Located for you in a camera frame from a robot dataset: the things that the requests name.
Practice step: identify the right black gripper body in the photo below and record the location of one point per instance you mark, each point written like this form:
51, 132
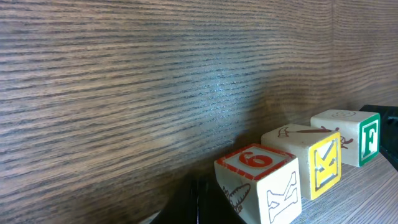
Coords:
389, 132

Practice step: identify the yellow letter K block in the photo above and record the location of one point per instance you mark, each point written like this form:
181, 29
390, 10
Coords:
318, 151

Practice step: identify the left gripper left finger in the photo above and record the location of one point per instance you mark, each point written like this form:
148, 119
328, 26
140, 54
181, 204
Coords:
182, 208

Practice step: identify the white block blue side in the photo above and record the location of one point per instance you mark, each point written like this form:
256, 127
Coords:
262, 184

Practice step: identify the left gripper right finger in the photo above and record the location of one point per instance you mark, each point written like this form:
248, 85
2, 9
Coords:
213, 206

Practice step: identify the green letter F block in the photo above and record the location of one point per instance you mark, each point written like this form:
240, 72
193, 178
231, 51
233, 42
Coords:
359, 133

